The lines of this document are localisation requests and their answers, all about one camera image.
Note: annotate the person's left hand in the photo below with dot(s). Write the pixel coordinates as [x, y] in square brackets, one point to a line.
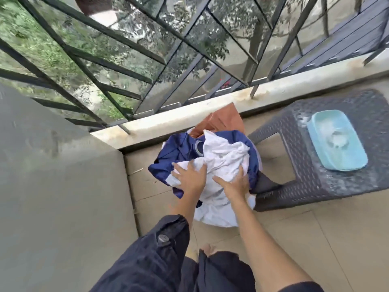
[190, 176]

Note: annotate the beige blue washing machine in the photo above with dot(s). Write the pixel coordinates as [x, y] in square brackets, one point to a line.
[60, 194]

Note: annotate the person's dark left sleeve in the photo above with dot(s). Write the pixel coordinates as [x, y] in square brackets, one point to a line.
[146, 264]

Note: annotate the black metal balcony railing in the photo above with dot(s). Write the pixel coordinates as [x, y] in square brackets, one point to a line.
[91, 24]

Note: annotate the person's dark trousers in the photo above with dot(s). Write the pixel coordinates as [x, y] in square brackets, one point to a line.
[225, 273]

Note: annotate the white concrete balcony ledge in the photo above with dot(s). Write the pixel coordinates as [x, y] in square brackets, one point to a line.
[182, 118]

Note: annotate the person's right hand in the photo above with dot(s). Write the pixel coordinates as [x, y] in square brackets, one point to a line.
[232, 183]

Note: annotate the dark woven plastic stool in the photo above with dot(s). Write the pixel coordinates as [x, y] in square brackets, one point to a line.
[304, 167]

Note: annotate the white clothes garment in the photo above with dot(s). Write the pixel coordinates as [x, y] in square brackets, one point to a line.
[225, 155]

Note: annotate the person's dark sleeve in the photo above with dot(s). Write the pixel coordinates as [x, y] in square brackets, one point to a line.
[146, 264]
[301, 287]

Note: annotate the rust brown garment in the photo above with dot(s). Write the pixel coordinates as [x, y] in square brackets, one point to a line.
[225, 121]

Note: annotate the blue garment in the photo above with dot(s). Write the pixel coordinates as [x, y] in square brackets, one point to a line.
[176, 149]

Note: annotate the small twig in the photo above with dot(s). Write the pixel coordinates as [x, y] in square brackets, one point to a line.
[135, 170]

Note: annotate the green trees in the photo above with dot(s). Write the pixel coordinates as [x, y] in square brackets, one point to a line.
[36, 48]

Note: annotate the person's left foot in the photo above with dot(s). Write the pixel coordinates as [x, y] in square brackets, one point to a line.
[208, 248]

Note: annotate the person's dark right sleeve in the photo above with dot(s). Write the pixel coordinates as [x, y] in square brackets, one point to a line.
[301, 287]

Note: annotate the light blue detergent tray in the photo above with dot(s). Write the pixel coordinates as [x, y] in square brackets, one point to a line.
[337, 139]

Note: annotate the person's right forearm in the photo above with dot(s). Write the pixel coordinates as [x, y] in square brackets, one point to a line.
[264, 243]

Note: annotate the person's left forearm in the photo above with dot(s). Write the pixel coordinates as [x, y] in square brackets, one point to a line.
[187, 206]

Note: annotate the black garment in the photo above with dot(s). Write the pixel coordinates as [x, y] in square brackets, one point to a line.
[264, 183]

